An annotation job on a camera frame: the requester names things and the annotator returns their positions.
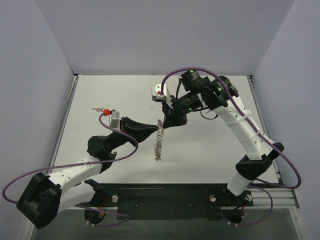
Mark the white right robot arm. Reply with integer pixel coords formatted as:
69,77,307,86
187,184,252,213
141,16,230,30
152,67,284,205

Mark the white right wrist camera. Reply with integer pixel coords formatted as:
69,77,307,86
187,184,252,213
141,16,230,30
151,84,173,109

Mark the steel keyring disc with rings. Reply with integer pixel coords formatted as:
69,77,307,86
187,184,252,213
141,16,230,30
154,119,163,158

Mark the aluminium frame rail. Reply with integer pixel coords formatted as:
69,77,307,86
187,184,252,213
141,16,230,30
29,187,300,210

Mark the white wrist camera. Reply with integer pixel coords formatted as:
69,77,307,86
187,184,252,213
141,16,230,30
103,109,120,129
151,84,173,109

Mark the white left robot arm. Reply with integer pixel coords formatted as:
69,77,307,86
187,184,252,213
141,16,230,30
16,117,159,229

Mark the red tag key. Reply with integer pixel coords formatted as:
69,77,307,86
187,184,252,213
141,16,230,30
92,108,110,114

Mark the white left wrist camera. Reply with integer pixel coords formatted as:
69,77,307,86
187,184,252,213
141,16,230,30
103,109,120,129

